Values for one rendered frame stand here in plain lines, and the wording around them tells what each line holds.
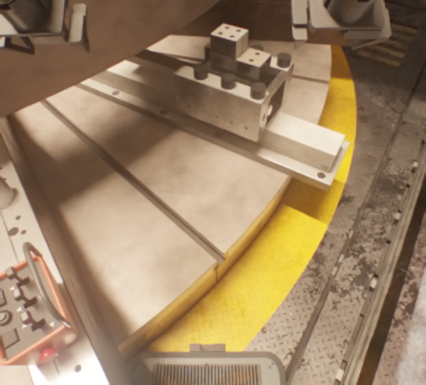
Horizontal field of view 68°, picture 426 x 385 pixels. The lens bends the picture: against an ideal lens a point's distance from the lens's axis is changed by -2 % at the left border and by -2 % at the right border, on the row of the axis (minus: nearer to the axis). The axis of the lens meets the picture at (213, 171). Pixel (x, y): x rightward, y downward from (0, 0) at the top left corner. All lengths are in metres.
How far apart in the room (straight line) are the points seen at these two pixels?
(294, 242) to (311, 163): 0.43
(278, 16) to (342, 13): 1.97
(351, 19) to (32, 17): 0.43
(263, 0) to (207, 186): 1.41
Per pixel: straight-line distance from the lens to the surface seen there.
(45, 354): 0.79
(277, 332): 1.54
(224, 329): 1.52
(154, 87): 1.81
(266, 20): 2.47
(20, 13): 0.52
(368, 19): 0.53
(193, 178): 1.51
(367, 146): 2.28
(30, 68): 1.11
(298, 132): 1.54
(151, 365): 1.25
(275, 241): 1.70
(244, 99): 1.34
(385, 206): 2.00
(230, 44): 1.41
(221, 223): 1.36
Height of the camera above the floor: 1.48
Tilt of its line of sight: 50 degrees down
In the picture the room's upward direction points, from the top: 2 degrees counter-clockwise
